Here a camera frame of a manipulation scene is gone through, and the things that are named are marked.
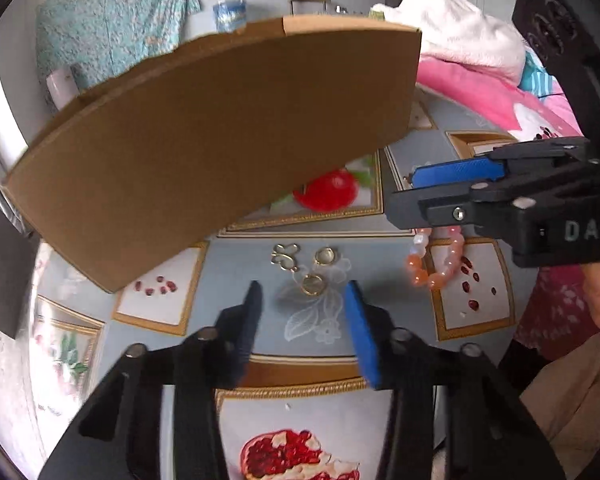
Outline teal floral cloth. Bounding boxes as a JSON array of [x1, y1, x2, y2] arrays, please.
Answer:
[[34, 0, 202, 93]]

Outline blue water bottle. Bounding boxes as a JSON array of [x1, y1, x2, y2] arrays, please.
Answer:
[[212, 0, 248, 33]]

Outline person's beige garment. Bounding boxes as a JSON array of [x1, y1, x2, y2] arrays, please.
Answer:
[[520, 330, 600, 480]]

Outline orange bead bracelet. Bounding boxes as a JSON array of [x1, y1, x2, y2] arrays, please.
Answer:
[[406, 227, 467, 291]]

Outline white roll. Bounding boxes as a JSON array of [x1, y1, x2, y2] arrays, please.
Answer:
[[46, 66, 81, 111]]

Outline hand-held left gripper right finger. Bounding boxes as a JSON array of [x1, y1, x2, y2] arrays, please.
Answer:
[[343, 280, 567, 480]]

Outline fruit print tablecloth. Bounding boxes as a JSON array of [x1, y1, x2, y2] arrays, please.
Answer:
[[27, 85, 556, 480]]

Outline gold looped pendant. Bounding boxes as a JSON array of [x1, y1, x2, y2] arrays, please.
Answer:
[[271, 243, 301, 272]]

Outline white fluffy towel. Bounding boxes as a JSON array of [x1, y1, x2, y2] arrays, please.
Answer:
[[370, 0, 528, 83]]

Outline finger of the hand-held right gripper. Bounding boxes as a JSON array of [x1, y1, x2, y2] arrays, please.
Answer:
[[384, 182, 521, 238], [409, 137, 593, 188]]

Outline grey cabinet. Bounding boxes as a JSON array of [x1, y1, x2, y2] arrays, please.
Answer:
[[0, 212, 42, 339]]

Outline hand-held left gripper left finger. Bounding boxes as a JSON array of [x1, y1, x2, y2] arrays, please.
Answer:
[[37, 280, 264, 480]]

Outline brown cardboard box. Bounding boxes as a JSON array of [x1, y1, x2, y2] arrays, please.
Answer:
[[2, 15, 423, 293]]

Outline teal striped cloth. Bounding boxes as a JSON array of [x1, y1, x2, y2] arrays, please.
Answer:
[[520, 52, 566, 97]]

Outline pink floral blanket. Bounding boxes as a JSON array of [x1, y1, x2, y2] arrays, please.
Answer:
[[415, 45, 600, 361]]

